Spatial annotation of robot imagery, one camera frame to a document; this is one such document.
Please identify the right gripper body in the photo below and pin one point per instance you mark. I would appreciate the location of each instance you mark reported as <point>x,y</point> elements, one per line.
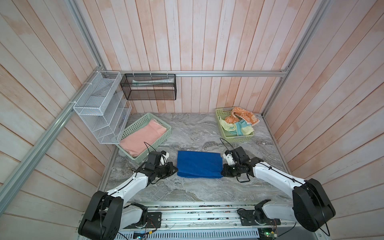
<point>232,170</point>

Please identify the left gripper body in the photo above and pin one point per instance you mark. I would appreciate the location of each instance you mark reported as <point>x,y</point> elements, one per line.
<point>163,171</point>

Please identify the yellow-green plastic basket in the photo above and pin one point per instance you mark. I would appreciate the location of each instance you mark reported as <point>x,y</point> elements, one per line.
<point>223,113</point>

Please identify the pink towel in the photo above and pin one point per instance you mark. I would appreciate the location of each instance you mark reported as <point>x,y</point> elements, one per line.
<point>134,144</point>

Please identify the mint green plastic basket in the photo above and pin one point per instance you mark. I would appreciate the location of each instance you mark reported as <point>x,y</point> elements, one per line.
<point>137,125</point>

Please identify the blue towel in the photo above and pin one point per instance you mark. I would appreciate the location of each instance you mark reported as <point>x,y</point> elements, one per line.
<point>199,165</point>

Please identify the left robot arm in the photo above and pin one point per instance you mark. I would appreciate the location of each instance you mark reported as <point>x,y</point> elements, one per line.
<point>108,213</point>

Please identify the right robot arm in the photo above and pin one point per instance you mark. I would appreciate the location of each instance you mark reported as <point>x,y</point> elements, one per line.
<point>310,207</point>

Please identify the light green yellow towel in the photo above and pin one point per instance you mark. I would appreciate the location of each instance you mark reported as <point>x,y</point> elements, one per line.
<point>241,128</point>

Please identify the orange patterned towel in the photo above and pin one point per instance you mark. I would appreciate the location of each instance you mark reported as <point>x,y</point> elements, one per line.
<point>238,114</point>

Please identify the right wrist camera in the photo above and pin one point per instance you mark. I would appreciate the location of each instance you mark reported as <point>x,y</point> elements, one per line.
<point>229,158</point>

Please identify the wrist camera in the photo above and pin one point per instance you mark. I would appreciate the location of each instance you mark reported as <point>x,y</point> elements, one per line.
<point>164,158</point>
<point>229,158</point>

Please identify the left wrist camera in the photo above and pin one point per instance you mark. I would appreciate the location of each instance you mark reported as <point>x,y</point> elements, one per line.
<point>164,158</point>

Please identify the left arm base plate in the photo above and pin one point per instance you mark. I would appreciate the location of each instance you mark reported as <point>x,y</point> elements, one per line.
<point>151,220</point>

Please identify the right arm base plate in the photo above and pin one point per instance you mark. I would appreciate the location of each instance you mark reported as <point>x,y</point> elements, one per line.
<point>255,218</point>

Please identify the aluminium rail frame front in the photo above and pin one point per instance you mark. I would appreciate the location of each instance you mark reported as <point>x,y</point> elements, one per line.
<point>213,221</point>

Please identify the white wire mesh shelf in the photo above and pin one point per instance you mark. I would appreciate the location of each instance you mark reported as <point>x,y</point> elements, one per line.
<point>104,108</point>

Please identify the black wire mesh basket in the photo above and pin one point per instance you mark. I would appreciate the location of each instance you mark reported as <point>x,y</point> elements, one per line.
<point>148,87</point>

